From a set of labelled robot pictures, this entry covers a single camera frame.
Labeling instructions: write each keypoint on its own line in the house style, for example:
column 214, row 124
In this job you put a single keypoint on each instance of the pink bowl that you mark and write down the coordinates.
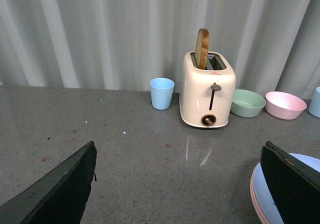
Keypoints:
column 283, row 105

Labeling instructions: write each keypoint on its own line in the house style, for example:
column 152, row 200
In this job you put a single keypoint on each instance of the pink plate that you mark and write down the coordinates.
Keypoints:
column 263, row 219

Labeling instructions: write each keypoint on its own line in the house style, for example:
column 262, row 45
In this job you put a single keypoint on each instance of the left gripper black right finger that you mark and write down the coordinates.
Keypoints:
column 293, row 185

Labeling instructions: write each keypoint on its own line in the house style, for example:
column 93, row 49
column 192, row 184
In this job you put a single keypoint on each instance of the grey curtain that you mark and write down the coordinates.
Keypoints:
column 272, row 45

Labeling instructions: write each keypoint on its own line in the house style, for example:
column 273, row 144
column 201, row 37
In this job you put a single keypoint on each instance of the cream toaster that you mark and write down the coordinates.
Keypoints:
column 206, row 96

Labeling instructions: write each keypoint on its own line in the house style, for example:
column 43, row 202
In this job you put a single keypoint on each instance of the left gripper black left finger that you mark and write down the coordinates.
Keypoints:
column 59, row 197

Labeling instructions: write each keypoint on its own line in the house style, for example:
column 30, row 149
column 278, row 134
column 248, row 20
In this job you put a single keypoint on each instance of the light blue cup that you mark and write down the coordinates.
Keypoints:
column 161, row 90
column 314, row 107

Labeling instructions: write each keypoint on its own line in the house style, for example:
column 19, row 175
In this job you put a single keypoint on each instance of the blue plate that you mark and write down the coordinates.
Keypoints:
column 264, row 197

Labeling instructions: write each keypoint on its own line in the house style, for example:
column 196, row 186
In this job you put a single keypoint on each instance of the green bowl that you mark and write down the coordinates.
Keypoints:
column 246, row 103

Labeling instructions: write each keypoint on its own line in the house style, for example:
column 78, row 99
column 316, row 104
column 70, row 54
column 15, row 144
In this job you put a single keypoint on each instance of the bread slice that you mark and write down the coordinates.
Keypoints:
column 201, row 48

